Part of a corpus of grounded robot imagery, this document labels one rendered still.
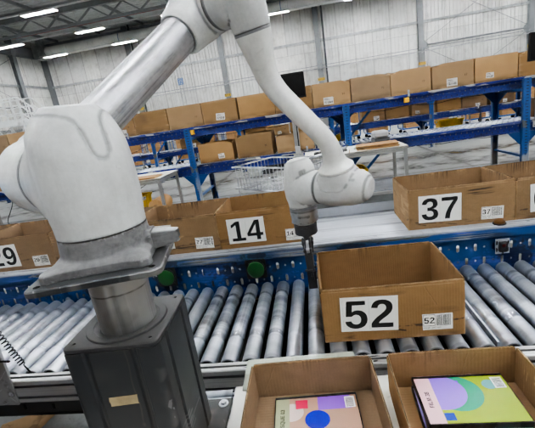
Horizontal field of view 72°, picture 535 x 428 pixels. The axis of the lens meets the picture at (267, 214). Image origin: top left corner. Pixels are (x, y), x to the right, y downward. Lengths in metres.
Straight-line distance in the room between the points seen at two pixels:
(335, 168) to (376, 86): 5.05
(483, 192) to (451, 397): 0.90
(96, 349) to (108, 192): 0.28
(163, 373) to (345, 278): 0.83
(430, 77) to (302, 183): 5.28
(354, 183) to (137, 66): 0.62
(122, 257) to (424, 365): 0.70
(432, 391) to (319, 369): 0.25
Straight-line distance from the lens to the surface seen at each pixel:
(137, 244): 0.68
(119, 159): 0.66
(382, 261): 1.37
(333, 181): 1.05
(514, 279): 1.57
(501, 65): 6.59
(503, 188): 1.66
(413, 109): 10.44
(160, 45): 1.03
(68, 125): 0.66
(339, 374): 0.97
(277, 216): 1.52
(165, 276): 1.65
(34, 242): 1.99
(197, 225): 1.60
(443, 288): 1.13
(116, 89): 0.94
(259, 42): 1.05
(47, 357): 1.52
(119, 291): 0.72
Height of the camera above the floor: 1.42
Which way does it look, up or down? 15 degrees down
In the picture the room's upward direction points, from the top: 9 degrees counter-clockwise
